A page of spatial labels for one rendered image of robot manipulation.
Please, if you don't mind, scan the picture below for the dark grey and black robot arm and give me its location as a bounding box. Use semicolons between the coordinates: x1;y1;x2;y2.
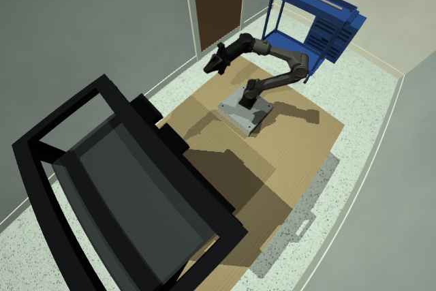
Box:
229;33;309;110

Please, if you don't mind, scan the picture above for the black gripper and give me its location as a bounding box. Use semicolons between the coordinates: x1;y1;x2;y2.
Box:
203;42;236;75

